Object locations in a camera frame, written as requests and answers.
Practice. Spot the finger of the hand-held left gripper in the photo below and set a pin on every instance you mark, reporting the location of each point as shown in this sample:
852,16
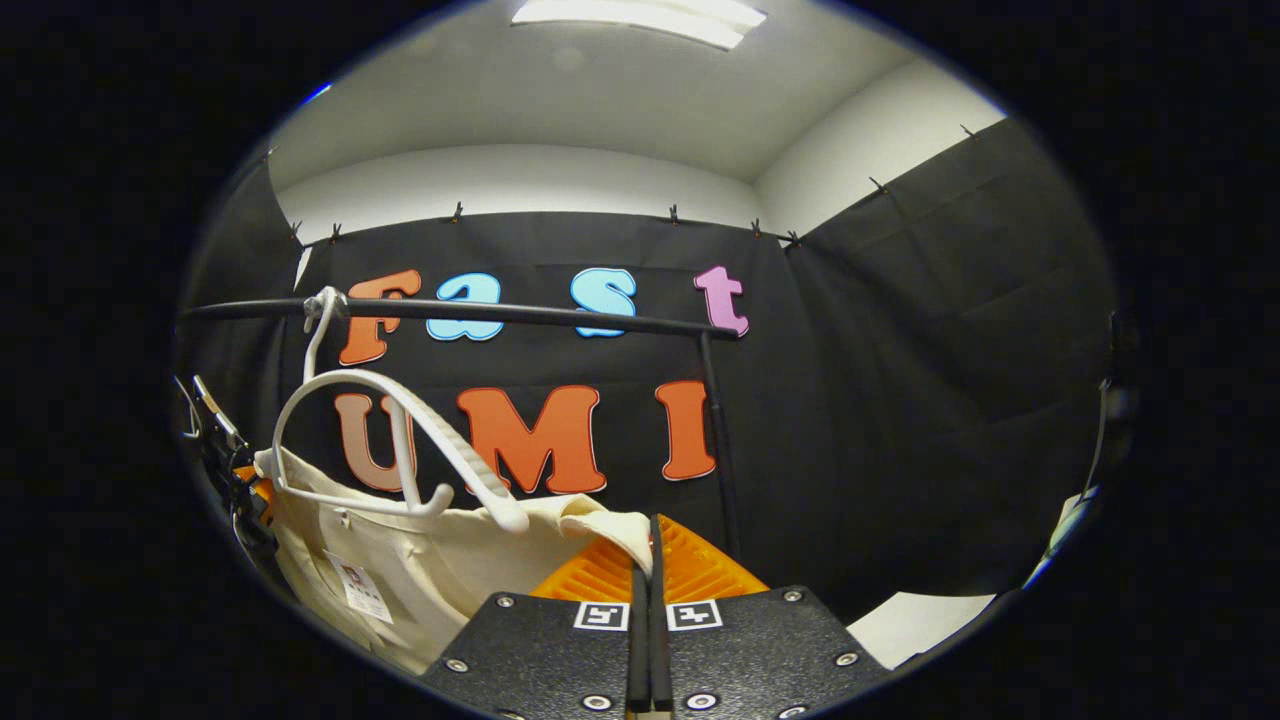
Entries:
250,490

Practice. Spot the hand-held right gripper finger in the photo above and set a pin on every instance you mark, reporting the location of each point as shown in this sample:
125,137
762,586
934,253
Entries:
640,650
660,650

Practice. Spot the white ribbed clothes hanger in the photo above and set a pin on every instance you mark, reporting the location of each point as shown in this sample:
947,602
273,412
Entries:
505,512

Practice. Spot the cream button shirt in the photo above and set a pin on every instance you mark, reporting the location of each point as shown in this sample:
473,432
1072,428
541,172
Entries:
450,570

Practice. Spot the black clothes rack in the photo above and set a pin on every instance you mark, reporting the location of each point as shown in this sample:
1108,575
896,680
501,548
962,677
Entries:
560,318

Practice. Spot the white cabinet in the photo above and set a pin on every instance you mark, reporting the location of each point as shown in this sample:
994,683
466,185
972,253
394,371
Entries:
920,625

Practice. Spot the black backdrop cloth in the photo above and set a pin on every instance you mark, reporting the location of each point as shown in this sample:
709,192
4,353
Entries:
880,400

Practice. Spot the ceiling light panel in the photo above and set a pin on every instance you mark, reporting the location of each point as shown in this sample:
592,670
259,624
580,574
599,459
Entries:
640,18

